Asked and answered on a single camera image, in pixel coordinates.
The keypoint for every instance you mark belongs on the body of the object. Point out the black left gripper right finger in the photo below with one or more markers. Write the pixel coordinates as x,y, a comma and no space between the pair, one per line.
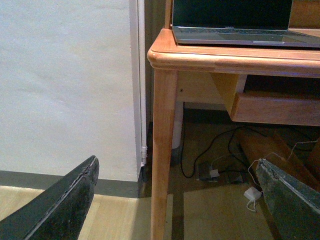
294,206

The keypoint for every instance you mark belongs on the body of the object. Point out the white wall conduit pipe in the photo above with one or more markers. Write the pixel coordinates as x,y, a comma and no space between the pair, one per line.
142,79

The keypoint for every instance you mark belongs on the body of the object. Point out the power strip on floor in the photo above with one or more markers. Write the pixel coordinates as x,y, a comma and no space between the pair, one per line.
207,173

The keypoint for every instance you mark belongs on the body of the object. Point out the grey open laptop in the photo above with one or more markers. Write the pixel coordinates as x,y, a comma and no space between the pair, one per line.
237,22

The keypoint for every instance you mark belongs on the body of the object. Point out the wooden desk drawer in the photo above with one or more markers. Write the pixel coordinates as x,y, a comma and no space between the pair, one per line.
279,109

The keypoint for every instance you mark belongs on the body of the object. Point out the white power adapter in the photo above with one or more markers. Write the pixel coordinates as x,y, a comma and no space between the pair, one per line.
252,194

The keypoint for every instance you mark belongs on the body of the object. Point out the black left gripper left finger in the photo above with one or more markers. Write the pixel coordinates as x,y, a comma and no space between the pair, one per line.
59,212

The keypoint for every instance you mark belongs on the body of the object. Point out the wooden desk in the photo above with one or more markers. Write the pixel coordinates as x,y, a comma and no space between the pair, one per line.
229,67

